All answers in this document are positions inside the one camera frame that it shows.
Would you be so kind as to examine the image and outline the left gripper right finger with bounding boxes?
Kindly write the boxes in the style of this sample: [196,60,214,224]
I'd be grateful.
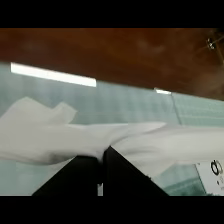
[102,145,170,197]

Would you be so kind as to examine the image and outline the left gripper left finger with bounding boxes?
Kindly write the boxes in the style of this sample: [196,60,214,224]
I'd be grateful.
[31,154,100,197]

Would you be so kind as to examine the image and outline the white shirt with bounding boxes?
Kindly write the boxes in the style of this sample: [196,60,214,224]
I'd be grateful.
[0,96,224,197]

